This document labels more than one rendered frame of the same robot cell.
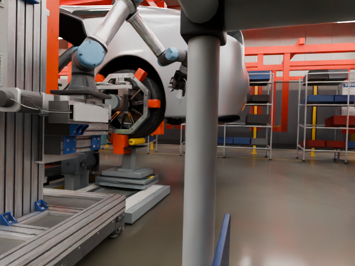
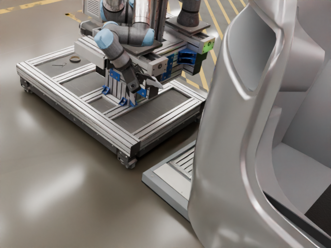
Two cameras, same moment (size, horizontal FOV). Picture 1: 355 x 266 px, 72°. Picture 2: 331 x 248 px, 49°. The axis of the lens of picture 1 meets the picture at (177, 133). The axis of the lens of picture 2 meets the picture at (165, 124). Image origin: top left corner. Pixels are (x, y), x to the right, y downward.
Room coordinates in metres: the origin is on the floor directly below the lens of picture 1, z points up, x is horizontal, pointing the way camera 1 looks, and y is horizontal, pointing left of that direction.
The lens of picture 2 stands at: (2.28, -1.18, 1.76)
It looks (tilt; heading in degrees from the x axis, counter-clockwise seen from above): 38 degrees down; 112
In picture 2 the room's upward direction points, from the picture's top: 10 degrees clockwise
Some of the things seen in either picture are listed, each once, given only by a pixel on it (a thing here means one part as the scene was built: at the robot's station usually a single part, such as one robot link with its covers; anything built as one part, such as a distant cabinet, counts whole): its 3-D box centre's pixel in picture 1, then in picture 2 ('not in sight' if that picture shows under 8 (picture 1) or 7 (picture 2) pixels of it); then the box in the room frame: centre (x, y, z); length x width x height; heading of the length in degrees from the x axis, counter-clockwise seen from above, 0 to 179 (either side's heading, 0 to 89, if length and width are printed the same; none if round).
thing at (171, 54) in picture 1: (174, 55); (114, 34); (1.48, 0.03, 1.08); 0.11 x 0.11 x 0.08; 32
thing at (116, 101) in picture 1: (117, 103); not in sight; (2.16, 0.54, 0.85); 0.21 x 0.14 x 0.14; 164
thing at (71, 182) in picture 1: (84, 168); not in sight; (2.22, 0.84, 0.26); 0.42 x 0.18 x 0.35; 164
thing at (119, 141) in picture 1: (122, 143); not in sight; (2.26, 0.51, 0.48); 0.16 x 0.12 x 0.17; 164
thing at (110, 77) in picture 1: (121, 103); not in sight; (2.23, 0.52, 0.85); 0.54 x 0.07 x 0.54; 74
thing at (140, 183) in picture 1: (128, 179); not in sight; (2.39, 0.47, 0.13); 0.50 x 0.36 x 0.10; 74
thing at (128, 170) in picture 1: (128, 159); not in sight; (2.39, 0.47, 0.32); 0.40 x 0.30 x 0.28; 74
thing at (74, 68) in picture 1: (83, 61); (137, 13); (1.31, 0.51, 0.98); 0.13 x 0.12 x 0.14; 32
